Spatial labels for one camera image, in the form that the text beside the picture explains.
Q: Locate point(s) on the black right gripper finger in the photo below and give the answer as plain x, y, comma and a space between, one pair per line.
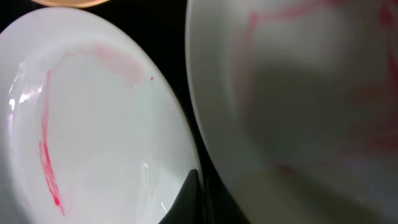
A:
187, 207

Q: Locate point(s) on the light green plate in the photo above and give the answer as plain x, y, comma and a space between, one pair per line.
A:
91, 132
296, 102

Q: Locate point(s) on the round black tray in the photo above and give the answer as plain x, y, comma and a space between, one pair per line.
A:
159, 28

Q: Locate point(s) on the yellow plate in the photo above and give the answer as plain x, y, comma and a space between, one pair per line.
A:
70, 3

